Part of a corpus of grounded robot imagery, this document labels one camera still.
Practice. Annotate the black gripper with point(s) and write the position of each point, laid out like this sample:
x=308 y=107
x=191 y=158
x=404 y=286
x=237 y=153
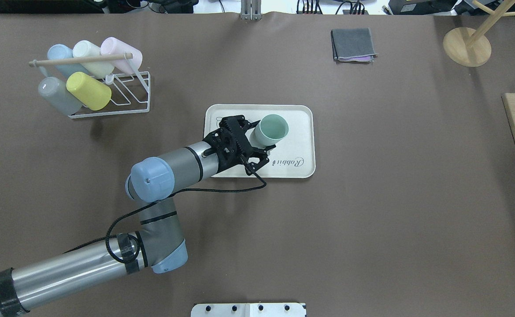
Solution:
x=249 y=155

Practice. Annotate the green cup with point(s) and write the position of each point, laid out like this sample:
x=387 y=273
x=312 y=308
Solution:
x=270 y=130

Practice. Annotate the cream rabbit tray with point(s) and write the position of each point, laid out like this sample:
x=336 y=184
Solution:
x=293 y=156

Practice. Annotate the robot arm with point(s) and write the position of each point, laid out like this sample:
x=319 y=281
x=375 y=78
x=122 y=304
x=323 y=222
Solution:
x=160 y=243

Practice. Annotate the yellow cup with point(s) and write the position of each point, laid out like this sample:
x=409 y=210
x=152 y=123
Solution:
x=92 y=93

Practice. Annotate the pink cup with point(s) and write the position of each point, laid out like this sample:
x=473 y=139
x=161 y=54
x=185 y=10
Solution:
x=114 y=46

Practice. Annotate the grey cup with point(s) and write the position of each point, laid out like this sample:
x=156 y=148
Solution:
x=55 y=92

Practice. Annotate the grey folded cloth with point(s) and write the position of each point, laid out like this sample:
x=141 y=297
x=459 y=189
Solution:
x=352 y=45

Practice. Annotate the wooden mug tree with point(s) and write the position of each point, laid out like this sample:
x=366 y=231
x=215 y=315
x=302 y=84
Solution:
x=469 y=47

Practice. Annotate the white wire cup rack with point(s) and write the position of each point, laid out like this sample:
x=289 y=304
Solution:
x=117 y=82

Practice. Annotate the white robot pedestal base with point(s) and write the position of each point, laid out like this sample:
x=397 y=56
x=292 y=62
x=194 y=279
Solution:
x=256 y=309

